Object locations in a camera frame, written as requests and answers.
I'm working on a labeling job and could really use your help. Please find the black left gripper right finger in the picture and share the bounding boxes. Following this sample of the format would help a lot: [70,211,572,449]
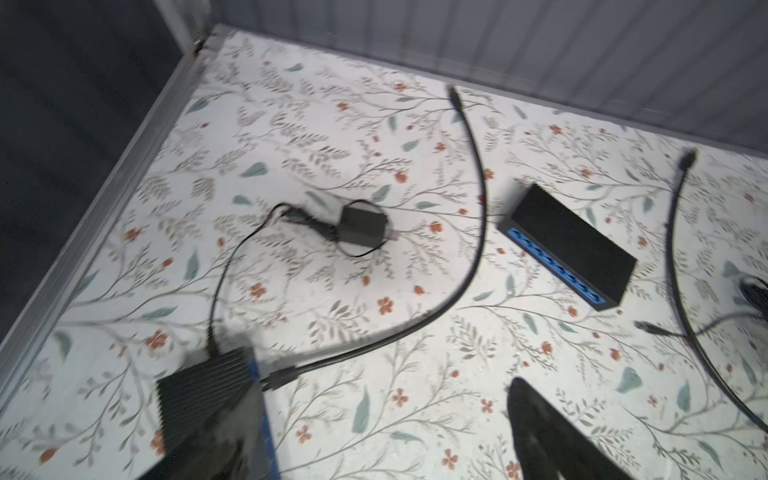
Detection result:
[507,377,631,480]

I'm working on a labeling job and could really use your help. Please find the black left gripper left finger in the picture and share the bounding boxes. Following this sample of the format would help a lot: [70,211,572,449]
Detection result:
[142,386,264,479]

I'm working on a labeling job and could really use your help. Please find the black network switch blue ports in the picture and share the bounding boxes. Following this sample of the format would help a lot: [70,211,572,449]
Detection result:
[157,347,280,479]

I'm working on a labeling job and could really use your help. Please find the black USB splitter cable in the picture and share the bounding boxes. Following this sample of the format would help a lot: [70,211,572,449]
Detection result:
[260,85,488,392]

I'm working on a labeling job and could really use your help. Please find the black ribbed network switch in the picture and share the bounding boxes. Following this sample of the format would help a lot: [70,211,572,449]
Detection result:
[497,184,637,311]

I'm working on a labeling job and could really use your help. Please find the black power adapter with cable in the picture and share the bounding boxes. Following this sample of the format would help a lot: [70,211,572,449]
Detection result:
[204,200,390,358]

